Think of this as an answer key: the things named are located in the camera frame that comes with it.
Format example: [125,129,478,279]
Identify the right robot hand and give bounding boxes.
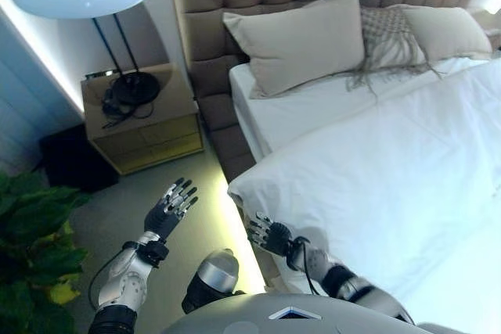
[246,211,293,257]

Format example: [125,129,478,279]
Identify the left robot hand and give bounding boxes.
[143,177,200,241]

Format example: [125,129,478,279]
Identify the white smooth duvet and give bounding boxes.
[227,59,501,311]

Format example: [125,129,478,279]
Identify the brown upholstered bed base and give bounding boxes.
[197,90,283,286]

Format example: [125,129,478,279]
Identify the left robot leg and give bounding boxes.
[182,247,247,316]

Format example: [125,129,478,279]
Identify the wooden nightstand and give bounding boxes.
[80,62,207,176]

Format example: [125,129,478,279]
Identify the grey robot torso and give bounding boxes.
[164,292,501,334]

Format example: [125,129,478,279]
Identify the white fitted sheet mattress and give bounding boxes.
[228,56,495,163]

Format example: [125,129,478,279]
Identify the green leafy houseplant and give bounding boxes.
[0,171,94,334]

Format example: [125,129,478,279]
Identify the large plain beige pillow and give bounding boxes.
[222,0,368,99]

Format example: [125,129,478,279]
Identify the woven fringed cushion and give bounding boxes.
[346,4,444,97]

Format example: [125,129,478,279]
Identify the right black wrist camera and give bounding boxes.
[284,232,311,271]

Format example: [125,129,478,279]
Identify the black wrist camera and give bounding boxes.
[284,232,311,271]
[134,239,171,271]

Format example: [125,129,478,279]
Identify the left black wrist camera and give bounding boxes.
[134,239,171,271]

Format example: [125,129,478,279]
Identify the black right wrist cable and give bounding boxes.
[291,234,321,296]

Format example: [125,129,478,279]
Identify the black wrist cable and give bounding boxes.
[291,234,321,296]
[88,246,131,312]

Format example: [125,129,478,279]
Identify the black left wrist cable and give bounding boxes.
[88,246,131,312]

